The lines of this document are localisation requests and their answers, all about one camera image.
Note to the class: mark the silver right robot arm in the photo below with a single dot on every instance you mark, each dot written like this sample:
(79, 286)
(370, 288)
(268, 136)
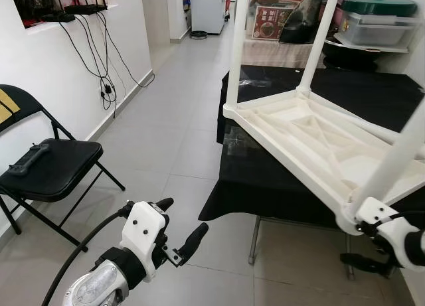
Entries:
(417, 249)

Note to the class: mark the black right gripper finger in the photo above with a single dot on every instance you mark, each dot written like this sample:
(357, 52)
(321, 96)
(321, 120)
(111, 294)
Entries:
(365, 264)

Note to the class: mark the white appliance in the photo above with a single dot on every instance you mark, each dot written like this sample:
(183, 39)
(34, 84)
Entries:
(209, 7)

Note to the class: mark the black folding chair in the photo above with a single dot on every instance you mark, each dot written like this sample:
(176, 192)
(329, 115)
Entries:
(53, 166)

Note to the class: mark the black round floor dish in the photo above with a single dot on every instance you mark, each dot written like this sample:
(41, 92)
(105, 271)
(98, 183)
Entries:
(199, 34)

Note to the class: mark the beige patterned cloth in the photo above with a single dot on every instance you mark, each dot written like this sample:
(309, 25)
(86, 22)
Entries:
(279, 54)

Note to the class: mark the black tablecloth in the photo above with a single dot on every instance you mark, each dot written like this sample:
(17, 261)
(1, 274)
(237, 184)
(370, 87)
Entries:
(252, 180)

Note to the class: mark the clear plastic container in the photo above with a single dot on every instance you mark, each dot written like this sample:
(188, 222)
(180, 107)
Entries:
(378, 30)

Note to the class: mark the white plastic children table top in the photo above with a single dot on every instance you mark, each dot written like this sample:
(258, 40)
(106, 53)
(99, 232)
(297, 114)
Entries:
(312, 140)

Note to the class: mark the dark green round lid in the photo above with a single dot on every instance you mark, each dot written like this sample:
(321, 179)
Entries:
(378, 4)

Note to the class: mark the red printed board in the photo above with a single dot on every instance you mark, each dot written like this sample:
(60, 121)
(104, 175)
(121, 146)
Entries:
(271, 24)

